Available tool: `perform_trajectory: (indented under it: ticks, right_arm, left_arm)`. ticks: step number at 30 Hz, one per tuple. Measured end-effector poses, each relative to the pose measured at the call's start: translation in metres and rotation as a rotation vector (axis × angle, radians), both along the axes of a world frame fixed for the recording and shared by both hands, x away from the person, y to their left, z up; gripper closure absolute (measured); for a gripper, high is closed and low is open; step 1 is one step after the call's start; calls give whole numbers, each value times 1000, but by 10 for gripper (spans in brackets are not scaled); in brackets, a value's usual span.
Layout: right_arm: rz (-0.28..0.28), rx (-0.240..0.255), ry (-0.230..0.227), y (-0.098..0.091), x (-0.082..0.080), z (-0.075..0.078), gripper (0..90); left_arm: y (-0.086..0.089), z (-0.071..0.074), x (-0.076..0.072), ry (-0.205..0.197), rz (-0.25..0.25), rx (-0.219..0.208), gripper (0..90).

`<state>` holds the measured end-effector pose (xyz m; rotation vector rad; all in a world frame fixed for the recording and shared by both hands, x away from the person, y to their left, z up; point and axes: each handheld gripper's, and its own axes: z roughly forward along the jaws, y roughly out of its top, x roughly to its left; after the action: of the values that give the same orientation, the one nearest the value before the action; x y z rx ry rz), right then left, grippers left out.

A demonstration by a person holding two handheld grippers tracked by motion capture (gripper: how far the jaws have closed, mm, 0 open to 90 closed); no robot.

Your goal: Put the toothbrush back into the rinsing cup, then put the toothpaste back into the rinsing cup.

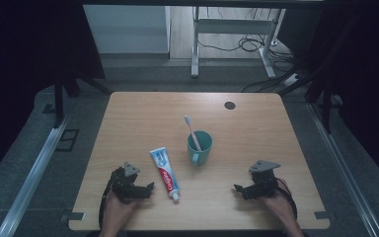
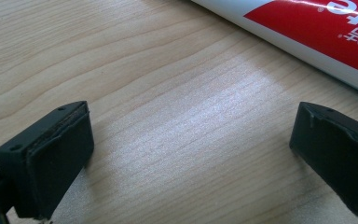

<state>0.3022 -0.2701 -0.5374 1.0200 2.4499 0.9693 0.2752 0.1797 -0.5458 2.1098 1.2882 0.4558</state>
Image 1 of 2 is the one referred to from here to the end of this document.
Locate person's left hand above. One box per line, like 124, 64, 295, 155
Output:
98, 191, 140, 237

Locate teal cup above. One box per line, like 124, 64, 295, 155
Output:
187, 129, 214, 167

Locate black floor bracket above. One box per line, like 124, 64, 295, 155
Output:
54, 128, 80, 153

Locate black floor cables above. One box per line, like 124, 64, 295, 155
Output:
196, 8, 299, 94

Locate dark curtain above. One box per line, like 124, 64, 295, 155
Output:
0, 0, 107, 191
287, 0, 379, 196

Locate pink toothbrush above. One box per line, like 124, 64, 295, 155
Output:
184, 115, 202, 152

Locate white power strip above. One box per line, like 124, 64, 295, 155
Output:
282, 72, 302, 88

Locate white panel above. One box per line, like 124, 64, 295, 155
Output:
82, 4, 172, 54

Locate blue and red toothpaste tube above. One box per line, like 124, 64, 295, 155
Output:
149, 146, 182, 203

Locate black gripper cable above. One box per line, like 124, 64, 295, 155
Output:
274, 177, 299, 222
97, 171, 117, 231

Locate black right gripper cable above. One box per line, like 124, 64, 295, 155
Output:
274, 177, 299, 222

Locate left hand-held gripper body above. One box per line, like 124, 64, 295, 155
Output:
108, 161, 142, 204

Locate black metal stand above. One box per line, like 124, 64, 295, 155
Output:
52, 65, 113, 130
277, 13, 344, 134

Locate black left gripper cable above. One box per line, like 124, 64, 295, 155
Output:
97, 171, 117, 231

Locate aluminium rail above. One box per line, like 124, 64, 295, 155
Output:
306, 102, 377, 237
0, 113, 73, 237

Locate person's right hand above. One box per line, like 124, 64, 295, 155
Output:
262, 178, 305, 237

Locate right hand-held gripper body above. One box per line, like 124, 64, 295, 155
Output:
248, 159, 281, 199

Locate white metal desk frame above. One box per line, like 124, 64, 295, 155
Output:
190, 6, 286, 80

